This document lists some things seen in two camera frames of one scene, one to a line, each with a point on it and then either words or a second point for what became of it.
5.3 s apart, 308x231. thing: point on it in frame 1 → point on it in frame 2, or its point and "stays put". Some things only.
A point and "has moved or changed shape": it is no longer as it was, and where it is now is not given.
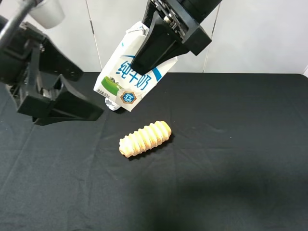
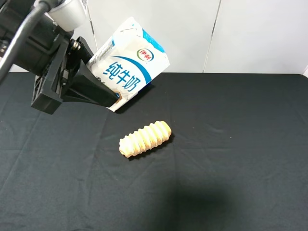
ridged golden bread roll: x=146 y=138 stays put
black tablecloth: x=237 y=160 stays put
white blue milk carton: x=118 y=82 has moved or changed shape
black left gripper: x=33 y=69 → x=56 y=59
